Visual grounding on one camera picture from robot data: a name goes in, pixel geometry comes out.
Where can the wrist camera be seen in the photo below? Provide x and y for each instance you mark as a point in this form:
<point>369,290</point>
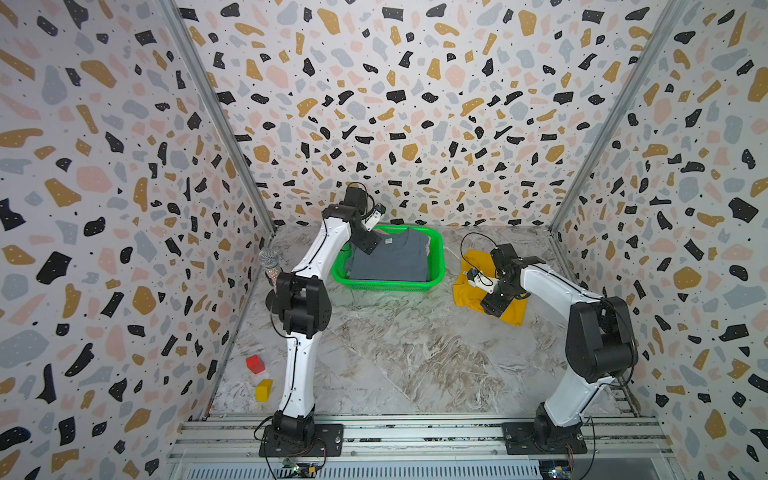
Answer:
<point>478,279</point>
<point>373,217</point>

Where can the red cube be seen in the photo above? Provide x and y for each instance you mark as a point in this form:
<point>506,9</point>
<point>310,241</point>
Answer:
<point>255,364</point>

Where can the grey t-shirt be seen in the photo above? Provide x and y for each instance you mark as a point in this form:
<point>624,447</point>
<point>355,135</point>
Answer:
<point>400,256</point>

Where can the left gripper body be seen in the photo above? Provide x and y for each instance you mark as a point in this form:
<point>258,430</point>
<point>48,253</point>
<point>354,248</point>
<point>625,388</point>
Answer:
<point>367,240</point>

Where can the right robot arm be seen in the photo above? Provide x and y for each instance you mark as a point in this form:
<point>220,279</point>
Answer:
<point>600,341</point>

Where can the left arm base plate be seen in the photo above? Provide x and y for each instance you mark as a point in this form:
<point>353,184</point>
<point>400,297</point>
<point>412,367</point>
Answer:
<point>300,441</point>

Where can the aluminium front rail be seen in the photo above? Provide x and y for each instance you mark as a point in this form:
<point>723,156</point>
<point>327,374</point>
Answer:
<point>422,446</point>

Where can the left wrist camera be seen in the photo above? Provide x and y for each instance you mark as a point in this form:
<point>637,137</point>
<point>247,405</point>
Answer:
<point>373,217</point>

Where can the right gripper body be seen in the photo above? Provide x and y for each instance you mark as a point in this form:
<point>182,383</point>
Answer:
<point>498,299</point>

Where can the clear bottle on black stand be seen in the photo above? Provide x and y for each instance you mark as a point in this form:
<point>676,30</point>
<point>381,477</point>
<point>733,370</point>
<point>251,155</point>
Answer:
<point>270,261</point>

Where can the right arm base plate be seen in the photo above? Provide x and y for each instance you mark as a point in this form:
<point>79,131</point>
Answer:
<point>543,441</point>

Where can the yellow cube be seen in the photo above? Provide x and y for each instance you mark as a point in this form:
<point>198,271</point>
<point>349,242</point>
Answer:
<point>263,390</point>

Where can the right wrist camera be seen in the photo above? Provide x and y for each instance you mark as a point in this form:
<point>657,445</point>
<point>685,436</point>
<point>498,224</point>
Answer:
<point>478,279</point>

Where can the yellow t-shirt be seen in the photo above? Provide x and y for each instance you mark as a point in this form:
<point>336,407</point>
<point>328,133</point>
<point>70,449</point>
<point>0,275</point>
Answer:
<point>469,296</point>

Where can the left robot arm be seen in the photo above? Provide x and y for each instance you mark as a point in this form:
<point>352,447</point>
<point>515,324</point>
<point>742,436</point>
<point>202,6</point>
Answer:
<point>302,304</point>

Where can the green plastic basket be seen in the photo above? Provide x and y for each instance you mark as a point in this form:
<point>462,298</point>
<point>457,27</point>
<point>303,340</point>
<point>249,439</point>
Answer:
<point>436,263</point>

